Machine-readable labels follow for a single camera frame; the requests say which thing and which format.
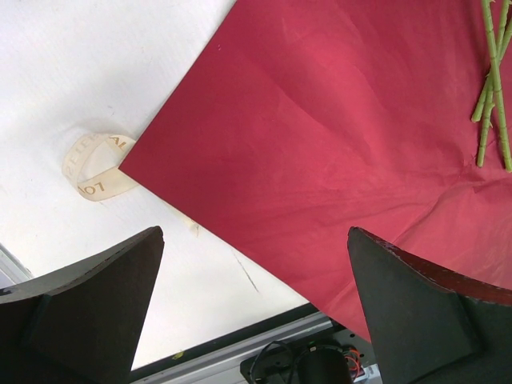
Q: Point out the pink artificial flower stem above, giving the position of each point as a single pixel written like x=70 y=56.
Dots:
x=497 y=83

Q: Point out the peach artificial flower stem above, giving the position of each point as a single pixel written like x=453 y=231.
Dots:
x=504 y=19

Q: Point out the dark red wrapping paper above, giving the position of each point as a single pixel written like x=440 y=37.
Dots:
x=302 y=119

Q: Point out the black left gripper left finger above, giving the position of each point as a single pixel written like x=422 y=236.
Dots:
x=81 y=323

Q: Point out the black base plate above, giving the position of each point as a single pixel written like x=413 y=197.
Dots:
x=321 y=351

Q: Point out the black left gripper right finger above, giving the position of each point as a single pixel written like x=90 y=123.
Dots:
x=429 y=324

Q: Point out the cream ribbon with gold text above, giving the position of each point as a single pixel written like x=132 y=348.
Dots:
x=92 y=166

